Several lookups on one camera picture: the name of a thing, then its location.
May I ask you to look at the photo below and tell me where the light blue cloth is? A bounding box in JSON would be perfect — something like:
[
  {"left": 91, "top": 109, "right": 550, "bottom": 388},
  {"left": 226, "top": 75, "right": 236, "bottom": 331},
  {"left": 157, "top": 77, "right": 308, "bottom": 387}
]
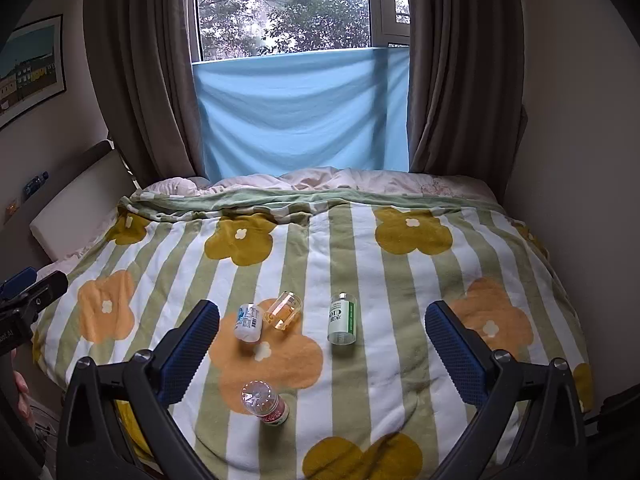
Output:
[{"left": 191, "top": 46, "right": 412, "bottom": 182}]

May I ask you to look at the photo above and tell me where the framed wall picture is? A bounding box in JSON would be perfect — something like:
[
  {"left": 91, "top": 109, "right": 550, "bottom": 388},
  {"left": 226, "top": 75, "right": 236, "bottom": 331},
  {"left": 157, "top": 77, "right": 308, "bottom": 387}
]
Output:
[{"left": 0, "top": 13, "right": 67, "bottom": 132}]

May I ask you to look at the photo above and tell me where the window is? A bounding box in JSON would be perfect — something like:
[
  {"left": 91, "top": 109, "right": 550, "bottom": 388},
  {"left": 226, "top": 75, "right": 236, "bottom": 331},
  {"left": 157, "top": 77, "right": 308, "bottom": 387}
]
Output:
[{"left": 189, "top": 0, "right": 414, "bottom": 65}]

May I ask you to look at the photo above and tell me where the beige bed headboard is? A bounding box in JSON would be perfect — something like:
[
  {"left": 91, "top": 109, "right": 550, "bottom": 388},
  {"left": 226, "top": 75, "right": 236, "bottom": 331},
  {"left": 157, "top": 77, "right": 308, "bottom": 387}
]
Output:
[{"left": 27, "top": 139, "right": 140, "bottom": 226}]

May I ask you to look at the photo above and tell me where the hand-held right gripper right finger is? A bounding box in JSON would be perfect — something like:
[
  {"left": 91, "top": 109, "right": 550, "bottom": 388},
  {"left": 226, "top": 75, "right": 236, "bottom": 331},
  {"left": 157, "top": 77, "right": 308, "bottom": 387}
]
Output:
[{"left": 424, "top": 300, "right": 588, "bottom": 480}]

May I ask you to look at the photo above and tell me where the clear amber plastic bottle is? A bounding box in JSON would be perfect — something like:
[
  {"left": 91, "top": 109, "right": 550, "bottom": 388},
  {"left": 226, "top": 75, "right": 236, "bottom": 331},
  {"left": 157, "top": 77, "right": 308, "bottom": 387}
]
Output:
[{"left": 263, "top": 290, "right": 304, "bottom": 332}]

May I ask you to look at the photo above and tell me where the brown curtain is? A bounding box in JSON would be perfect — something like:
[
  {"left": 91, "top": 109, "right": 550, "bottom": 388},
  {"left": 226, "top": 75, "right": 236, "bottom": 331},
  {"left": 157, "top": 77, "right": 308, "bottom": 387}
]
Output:
[
  {"left": 82, "top": 0, "right": 212, "bottom": 190},
  {"left": 401, "top": 0, "right": 529, "bottom": 177}
]

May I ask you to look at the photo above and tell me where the blue plastic bottle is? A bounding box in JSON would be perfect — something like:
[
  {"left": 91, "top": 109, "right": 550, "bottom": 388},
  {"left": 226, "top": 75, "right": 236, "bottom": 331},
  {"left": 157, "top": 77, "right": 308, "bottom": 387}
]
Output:
[{"left": 23, "top": 170, "right": 50, "bottom": 197}]

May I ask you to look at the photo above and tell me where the striped flower blanket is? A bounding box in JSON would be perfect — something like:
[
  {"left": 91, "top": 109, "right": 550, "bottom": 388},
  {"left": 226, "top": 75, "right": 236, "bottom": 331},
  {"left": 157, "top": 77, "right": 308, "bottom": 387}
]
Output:
[{"left": 31, "top": 191, "right": 597, "bottom": 480}]

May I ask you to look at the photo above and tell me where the person's left hand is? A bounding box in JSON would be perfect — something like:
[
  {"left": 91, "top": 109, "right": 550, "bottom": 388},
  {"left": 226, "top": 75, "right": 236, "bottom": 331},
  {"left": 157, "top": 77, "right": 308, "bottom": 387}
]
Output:
[{"left": 11, "top": 350, "right": 35, "bottom": 428}]

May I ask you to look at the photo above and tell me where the clear bottle with red label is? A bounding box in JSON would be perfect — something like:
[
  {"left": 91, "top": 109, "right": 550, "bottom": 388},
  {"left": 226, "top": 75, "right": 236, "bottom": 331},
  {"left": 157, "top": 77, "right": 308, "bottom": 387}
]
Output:
[{"left": 241, "top": 380, "right": 290, "bottom": 427}]

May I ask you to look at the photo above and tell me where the white pillow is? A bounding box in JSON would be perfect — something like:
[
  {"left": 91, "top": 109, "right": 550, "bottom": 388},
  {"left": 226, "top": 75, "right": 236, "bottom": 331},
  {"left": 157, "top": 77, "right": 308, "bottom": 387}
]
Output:
[{"left": 28, "top": 203, "right": 122, "bottom": 264}]

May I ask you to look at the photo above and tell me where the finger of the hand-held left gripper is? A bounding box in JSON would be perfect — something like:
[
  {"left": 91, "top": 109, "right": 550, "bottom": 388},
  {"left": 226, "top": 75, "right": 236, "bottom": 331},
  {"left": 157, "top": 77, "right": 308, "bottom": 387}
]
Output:
[{"left": 0, "top": 266, "right": 69, "bottom": 315}]

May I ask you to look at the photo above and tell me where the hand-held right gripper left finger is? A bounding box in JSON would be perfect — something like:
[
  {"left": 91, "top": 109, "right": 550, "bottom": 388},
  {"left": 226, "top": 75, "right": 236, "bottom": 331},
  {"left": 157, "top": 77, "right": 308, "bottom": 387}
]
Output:
[{"left": 55, "top": 300, "right": 221, "bottom": 480}]

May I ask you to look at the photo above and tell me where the pale pink quilt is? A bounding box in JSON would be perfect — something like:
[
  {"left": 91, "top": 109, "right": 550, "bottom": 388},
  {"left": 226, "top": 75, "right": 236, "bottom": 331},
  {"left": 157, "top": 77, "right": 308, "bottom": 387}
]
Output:
[{"left": 134, "top": 166, "right": 501, "bottom": 202}]

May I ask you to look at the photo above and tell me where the white bottle with green label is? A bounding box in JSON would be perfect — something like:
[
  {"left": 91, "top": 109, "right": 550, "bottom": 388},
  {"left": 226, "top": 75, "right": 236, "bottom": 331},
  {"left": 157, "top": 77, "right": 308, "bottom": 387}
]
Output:
[{"left": 327, "top": 292, "right": 358, "bottom": 346}]

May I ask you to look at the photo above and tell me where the white bottle with blue label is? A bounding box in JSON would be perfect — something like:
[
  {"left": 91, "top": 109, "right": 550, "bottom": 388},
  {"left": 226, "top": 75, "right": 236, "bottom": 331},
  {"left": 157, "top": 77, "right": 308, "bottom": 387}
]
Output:
[{"left": 234, "top": 302, "right": 266, "bottom": 344}]

